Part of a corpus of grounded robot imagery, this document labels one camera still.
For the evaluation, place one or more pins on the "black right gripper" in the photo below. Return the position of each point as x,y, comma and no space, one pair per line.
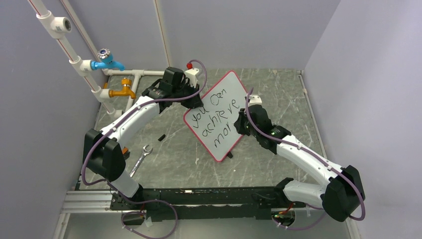
239,123

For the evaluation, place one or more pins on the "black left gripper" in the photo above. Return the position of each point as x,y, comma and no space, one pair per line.
193,103

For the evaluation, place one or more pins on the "pink framed whiteboard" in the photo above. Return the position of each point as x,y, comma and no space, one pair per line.
213,123

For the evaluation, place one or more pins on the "black marker cap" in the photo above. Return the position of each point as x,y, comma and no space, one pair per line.
162,137

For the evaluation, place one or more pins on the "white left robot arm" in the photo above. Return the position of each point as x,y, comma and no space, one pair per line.
103,153

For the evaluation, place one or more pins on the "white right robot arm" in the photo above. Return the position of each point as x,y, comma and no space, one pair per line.
338,190

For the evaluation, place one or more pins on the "orange brass faucet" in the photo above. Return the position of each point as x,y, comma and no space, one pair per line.
126,90

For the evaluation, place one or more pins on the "silver combination wrench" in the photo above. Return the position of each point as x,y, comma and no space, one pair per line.
146,150

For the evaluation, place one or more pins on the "blue plastic faucet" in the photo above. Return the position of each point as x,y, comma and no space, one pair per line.
106,61

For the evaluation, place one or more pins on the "orange black hex keys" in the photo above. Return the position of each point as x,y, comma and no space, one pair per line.
126,153

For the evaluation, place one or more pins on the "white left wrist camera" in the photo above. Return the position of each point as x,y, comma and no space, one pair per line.
192,74

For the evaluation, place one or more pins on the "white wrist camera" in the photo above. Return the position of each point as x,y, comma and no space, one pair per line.
253,100
192,74

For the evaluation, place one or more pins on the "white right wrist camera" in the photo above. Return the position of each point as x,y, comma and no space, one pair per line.
253,100

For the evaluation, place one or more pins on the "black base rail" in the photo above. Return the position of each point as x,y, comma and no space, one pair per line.
260,203

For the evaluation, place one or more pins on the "white PVC pipe frame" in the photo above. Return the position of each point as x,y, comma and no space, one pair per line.
114,102

